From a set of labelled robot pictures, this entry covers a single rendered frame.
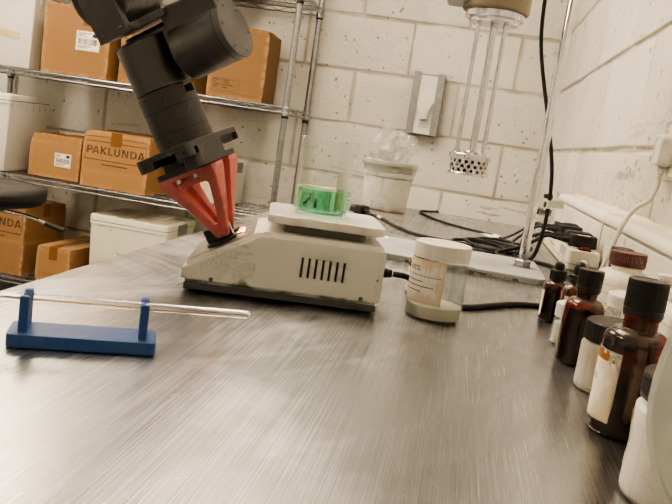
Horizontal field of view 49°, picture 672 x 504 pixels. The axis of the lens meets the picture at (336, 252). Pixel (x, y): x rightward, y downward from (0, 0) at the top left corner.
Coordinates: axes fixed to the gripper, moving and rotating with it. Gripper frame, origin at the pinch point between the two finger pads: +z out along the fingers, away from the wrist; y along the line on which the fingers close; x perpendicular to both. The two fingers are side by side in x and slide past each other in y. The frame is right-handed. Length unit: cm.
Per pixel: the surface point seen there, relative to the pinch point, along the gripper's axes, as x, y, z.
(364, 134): 62, 244, 9
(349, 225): -12.2, 2.2, 4.2
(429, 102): 30, 243, 6
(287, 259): -6.0, -1.1, 5.0
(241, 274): -1.6, -3.0, 4.7
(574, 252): -25, 63, 31
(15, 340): 1.4, -28.6, -0.5
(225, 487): -17.3, -38.3, 7.7
